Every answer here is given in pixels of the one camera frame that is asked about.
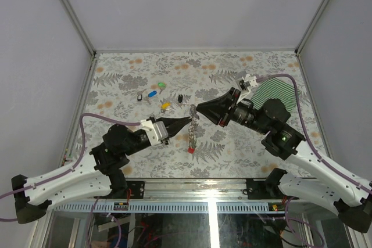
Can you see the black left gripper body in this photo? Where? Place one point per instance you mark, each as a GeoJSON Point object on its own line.
{"type": "Point", "coordinates": [141, 143]}

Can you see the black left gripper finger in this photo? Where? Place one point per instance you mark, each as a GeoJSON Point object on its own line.
{"type": "Point", "coordinates": [173, 131]}
{"type": "Point", "coordinates": [175, 122]}

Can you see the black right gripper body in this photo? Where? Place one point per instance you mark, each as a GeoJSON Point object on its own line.
{"type": "Point", "coordinates": [226, 118]}

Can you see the yellow key tag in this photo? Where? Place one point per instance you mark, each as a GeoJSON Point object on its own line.
{"type": "Point", "coordinates": [165, 105]}

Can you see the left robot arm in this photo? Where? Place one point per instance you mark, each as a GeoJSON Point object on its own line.
{"type": "Point", "coordinates": [95, 173]}

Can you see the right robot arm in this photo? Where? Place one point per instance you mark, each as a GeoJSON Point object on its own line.
{"type": "Point", "coordinates": [336, 189]}

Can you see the blue key tag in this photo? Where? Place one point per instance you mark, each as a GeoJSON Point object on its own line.
{"type": "Point", "coordinates": [152, 94]}

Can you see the green striped cloth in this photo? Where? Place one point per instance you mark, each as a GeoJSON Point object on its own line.
{"type": "Point", "coordinates": [274, 89]}

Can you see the floral table mat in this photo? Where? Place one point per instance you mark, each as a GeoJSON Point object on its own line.
{"type": "Point", "coordinates": [230, 152]}

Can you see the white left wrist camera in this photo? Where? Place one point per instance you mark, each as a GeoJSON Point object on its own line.
{"type": "Point", "coordinates": [155, 130]}

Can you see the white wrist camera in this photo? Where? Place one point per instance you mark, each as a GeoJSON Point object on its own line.
{"type": "Point", "coordinates": [245, 83]}
{"type": "Point", "coordinates": [155, 130]}

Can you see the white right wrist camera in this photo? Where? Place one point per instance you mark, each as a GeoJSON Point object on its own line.
{"type": "Point", "coordinates": [245, 83]}

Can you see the aluminium front rail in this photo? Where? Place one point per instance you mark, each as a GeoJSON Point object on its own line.
{"type": "Point", "coordinates": [237, 195]}

